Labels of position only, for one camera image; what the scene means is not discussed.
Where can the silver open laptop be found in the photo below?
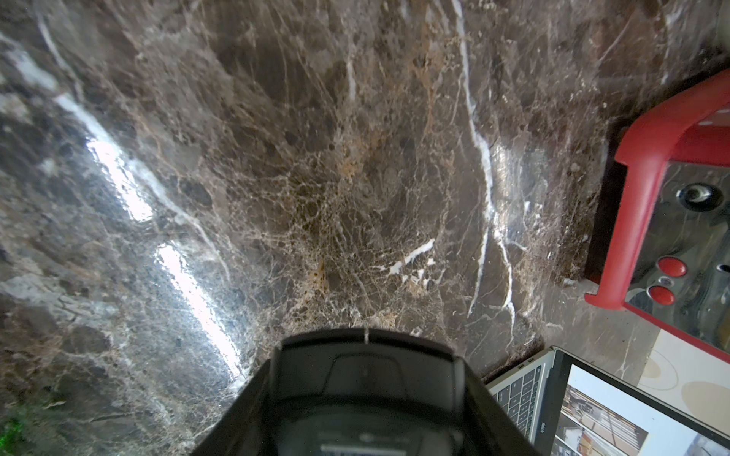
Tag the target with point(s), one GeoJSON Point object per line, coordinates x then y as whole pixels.
{"type": "Point", "coordinates": [565, 406]}

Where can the black wireless mouse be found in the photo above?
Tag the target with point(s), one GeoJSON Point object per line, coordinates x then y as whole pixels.
{"type": "Point", "coordinates": [366, 392]}

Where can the red chrome toaster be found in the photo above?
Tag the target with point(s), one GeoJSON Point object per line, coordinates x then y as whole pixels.
{"type": "Point", "coordinates": [668, 256]}

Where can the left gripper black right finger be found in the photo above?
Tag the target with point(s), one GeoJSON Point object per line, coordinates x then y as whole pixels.
{"type": "Point", "coordinates": [486, 427]}

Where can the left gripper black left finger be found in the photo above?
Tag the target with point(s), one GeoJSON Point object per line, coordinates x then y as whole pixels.
{"type": "Point", "coordinates": [244, 428]}

